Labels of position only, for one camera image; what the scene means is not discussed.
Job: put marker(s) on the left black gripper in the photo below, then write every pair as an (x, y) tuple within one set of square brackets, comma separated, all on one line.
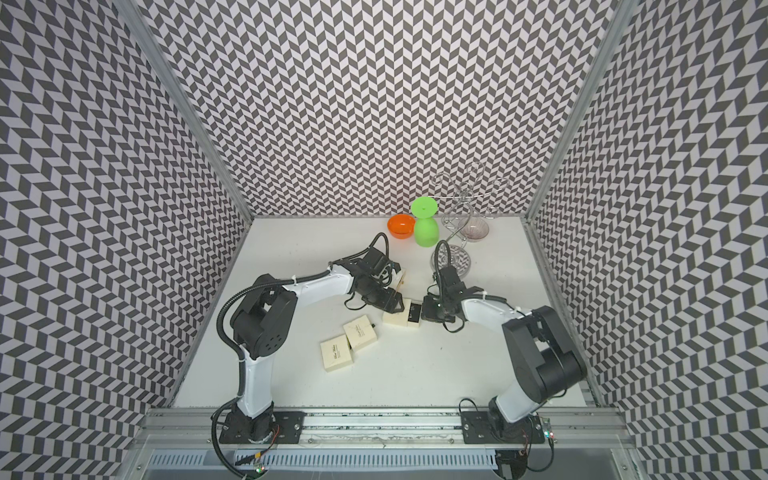
[(389, 302)]

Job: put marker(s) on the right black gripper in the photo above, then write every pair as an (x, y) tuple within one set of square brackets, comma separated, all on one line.
[(428, 313)]

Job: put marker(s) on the cream drawer jewelry box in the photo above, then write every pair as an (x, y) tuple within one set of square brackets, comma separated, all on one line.
[(398, 279)]

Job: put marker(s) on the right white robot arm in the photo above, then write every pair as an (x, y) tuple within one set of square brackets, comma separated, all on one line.
[(544, 358)]

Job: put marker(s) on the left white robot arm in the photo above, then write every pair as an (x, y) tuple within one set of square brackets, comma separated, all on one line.
[(255, 324)]

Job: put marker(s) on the silver jewelry stand front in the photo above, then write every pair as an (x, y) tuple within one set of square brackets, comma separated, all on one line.
[(459, 258)]

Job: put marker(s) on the orange bowl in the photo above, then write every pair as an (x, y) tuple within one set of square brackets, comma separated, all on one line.
[(401, 226)]

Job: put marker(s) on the green plastic stand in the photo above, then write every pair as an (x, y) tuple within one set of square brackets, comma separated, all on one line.
[(426, 229)]

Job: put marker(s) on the silver wire jewelry tree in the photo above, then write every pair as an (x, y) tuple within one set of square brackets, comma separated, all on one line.
[(458, 199)]

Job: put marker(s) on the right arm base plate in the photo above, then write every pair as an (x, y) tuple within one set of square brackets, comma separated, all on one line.
[(477, 428)]

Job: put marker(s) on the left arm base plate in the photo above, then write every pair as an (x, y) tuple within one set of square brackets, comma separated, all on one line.
[(281, 427)]

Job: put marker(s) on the aluminium mounting rail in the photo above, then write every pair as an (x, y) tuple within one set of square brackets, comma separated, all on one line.
[(440, 427)]

